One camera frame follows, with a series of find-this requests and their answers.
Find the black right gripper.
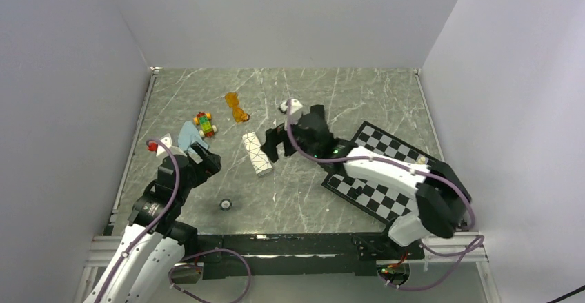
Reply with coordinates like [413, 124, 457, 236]
[261, 114, 321, 162]

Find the light blue cleaning cloth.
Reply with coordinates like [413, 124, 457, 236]
[177, 121, 209, 153]

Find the white geometric glasses case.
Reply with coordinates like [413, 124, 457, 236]
[242, 132, 273, 177]

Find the black glasses case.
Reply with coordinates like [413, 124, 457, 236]
[310, 104, 325, 119]

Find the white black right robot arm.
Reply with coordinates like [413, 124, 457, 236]
[261, 113, 471, 259]

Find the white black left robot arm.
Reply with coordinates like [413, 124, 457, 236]
[85, 139, 221, 302]

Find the small round metal disc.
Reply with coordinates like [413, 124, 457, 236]
[220, 199, 232, 211]

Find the colourful toy brick car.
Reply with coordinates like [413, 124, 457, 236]
[193, 112, 217, 138]

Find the black white chessboard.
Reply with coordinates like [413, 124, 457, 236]
[321, 121, 439, 225]

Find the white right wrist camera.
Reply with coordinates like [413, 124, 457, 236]
[279, 98, 304, 114]

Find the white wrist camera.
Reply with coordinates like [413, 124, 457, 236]
[146, 133, 186, 160]
[279, 98, 304, 114]

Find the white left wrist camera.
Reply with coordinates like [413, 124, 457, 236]
[146, 133, 186, 160]

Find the black table front rail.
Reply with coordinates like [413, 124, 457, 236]
[179, 233, 425, 280]

